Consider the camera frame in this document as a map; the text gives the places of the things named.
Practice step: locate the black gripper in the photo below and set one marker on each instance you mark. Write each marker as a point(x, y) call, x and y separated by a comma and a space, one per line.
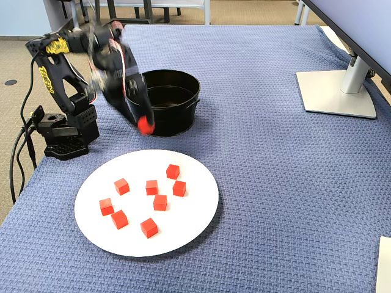
point(132, 86)

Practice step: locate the red cube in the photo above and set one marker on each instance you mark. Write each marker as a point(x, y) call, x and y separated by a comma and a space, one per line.
point(173, 171)
point(146, 125)
point(179, 188)
point(119, 219)
point(106, 207)
point(151, 187)
point(121, 186)
point(149, 228)
point(160, 203)

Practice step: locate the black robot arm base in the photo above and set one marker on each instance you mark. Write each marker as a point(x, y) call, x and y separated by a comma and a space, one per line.
point(56, 129)

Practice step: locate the white round plate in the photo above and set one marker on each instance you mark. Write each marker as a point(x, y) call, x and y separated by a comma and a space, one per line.
point(189, 213)

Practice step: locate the black metal bucket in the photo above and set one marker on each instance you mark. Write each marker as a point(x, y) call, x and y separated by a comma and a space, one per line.
point(174, 119)

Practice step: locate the white metal table leg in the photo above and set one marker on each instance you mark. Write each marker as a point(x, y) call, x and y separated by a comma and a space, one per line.
point(207, 12)
point(74, 13)

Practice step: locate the black round floor cap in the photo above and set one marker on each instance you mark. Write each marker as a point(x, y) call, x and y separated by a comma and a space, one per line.
point(10, 82)

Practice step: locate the blue woven table cloth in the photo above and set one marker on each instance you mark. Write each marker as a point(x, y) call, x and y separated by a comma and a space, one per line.
point(259, 183)

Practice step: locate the white metal desk leg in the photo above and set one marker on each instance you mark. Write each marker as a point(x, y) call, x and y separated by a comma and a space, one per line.
point(305, 12)

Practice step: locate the silver monitor stand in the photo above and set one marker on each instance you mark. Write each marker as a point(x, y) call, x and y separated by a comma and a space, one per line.
point(333, 94)

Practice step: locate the grey computer monitor screen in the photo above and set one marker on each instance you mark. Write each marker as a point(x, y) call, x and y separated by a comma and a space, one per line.
point(360, 24)

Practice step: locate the white flat board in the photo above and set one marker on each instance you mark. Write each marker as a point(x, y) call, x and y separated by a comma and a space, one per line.
point(385, 268)

